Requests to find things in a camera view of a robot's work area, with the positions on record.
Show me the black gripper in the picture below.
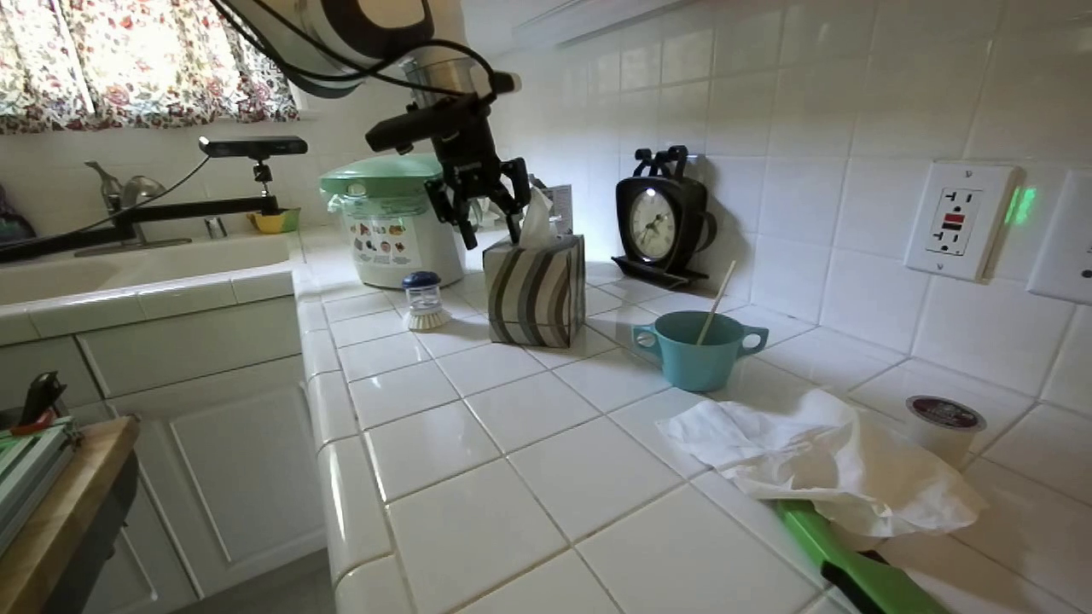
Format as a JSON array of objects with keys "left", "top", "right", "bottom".
[{"left": 367, "top": 99, "right": 531, "bottom": 248}]

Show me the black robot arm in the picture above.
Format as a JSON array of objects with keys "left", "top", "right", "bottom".
[{"left": 211, "top": 0, "right": 531, "bottom": 245}]

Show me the white bin with green bag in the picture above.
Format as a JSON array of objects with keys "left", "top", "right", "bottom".
[{"left": 319, "top": 155, "right": 463, "bottom": 289}]

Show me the small white blue-lidded jar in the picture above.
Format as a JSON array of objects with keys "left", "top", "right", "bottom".
[{"left": 404, "top": 271, "right": 446, "bottom": 332}]

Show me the black desk clock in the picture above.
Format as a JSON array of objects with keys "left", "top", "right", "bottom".
[{"left": 616, "top": 146, "right": 717, "bottom": 289}]

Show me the yellow-green bowl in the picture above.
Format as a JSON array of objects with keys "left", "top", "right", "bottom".
[{"left": 249, "top": 209, "right": 301, "bottom": 234}]

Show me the wooden stirring stick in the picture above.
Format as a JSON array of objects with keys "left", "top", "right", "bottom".
[{"left": 696, "top": 263, "right": 736, "bottom": 343}]

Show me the chrome sink faucet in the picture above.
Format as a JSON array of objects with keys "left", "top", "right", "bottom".
[{"left": 94, "top": 163, "right": 165, "bottom": 215}]

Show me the white crumpled cloth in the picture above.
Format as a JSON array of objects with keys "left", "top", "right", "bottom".
[{"left": 661, "top": 388, "right": 988, "bottom": 538}]

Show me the floral window curtain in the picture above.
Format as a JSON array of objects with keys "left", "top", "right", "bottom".
[{"left": 0, "top": 0, "right": 301, "bottom": 133}]

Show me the stack of books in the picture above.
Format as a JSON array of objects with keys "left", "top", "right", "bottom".
[{"left": 0, "top": 420, "right": 72, "bottom": 553}]

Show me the small white dark-lidded cup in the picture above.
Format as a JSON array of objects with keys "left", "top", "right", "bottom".
[{"left": 905, "top": 395, "right": 988, "bottom": 466}]

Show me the wooden side table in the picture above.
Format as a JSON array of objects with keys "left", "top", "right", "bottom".
[{"left": 0, "top": 420, "right": 141, "bottom": 614}]

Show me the teal two-handled cup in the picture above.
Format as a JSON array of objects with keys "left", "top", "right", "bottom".
[{"left": 632, "top": 309, "right": 769, "bottom": 393}]

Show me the white wall power outlet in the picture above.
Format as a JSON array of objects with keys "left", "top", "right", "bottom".
[{"left": 905, "top": 160, "right": 1016, "bottom": 279}]

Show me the green handled tool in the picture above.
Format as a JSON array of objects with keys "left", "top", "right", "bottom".
[{"left": 774, "top": 500, "right": 946, "bottom": 614}]

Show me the white light switch plate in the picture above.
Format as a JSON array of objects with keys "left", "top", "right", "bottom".
[{"left": 1027, "top": 171, "right": 1092, "bottom": 305}]

